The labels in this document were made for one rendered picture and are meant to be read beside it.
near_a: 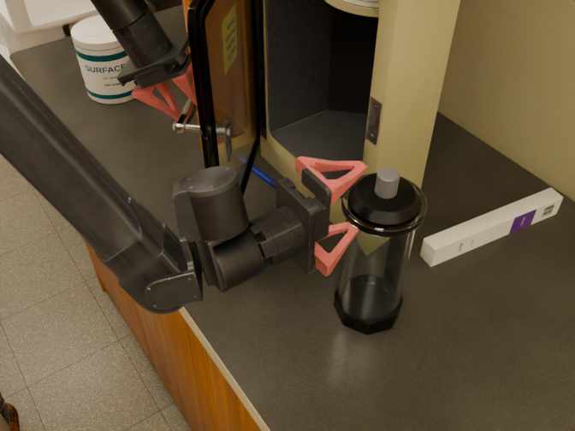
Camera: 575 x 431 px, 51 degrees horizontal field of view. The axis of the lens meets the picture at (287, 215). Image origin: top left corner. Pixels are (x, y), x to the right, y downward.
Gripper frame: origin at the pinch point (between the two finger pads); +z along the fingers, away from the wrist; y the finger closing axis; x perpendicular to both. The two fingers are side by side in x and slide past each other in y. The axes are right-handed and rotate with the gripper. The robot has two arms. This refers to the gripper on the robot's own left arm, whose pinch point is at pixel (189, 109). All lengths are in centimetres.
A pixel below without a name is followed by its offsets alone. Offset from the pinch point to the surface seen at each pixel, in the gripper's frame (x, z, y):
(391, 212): 14.5, 14.3, -25.6
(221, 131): 4.9, 2.1, -5.5
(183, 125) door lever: 4.9, -0.4, -0.9
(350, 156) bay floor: -15.9, 26.4, -12.7
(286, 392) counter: 27.3, 31.2, -5.5
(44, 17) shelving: -76, -3, 72
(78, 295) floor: -49, 79, 114
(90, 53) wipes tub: -35.0, -1.8, 35.4
